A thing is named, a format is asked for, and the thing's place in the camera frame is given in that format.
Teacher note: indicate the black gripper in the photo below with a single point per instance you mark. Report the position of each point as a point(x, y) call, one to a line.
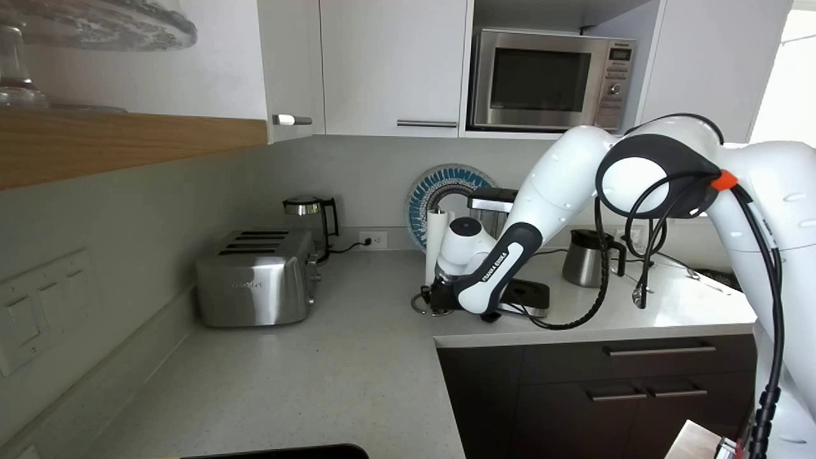
point(445, 296)

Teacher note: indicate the white paper towel roll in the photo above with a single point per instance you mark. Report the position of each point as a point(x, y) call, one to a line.
point(434, 246)

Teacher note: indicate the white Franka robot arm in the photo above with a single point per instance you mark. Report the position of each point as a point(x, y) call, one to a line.
point(561, 186)

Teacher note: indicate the blue white decorative plate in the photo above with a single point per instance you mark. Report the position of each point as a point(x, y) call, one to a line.
point(425, 191)

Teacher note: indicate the steel electric kettle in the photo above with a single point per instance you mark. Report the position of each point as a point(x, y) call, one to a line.
point(306, 223)

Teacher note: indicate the steel thermal carafe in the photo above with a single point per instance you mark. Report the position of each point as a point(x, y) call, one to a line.
point(588, 257)

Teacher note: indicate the stainless steel toaster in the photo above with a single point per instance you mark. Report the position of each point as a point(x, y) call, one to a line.
point(254, 283)

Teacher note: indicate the dark base cabinet with drawers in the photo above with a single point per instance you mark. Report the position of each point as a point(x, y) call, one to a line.
point(594, 395)

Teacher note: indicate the stainless steel microwave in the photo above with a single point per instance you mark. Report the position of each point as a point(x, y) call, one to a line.
point(543, 79)

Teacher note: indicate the wooden cart top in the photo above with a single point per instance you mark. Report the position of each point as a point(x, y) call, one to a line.
point(693, 442)

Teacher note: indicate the bright window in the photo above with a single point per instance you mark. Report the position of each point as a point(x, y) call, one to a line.
point(786, 76)

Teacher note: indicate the glass cake stand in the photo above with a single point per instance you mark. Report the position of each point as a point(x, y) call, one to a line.
point(93, 25)

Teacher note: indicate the white wall outlet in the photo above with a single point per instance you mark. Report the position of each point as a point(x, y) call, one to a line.
point(373, 240)

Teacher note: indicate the white wall cabinet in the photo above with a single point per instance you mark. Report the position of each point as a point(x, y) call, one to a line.
point(396, 64)
point(291, 64)

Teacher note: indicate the wooden wall shelf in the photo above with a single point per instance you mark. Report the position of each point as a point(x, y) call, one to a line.
point(129, 144)

